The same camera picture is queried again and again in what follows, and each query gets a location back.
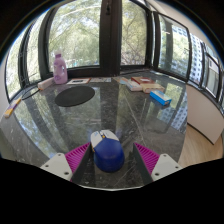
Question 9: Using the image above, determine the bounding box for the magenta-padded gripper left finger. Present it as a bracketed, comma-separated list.
[39, 142, 94, 185]

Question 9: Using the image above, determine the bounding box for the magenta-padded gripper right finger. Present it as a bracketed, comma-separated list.
[132, 142, 184, 186]

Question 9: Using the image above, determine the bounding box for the blue and white computer mouse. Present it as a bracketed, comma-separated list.
[90, 129, 126, 174]

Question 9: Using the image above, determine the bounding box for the round black mouse pad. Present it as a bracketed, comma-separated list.
[54, 85, 96, 108]

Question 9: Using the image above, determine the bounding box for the beige book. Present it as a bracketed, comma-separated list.
[141, 82, 166, 94]

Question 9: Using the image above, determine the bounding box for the white framed card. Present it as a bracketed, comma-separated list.
[66, 77, 92, 86]

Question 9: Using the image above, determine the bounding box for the small beige cardboard box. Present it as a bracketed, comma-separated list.
[37, 76, 55, 91]

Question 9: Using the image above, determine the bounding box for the printed paper leaflet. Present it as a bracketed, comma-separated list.
[89, 77, 113, 84]

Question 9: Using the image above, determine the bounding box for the thin colourful booklet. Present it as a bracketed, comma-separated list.
[112, 76, 130, 86]

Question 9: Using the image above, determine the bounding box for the purple plastic bottle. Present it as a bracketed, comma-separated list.
[53, 50, 69, 85]

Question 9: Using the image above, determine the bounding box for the black cable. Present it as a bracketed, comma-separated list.
[21, 86, 44, 101]

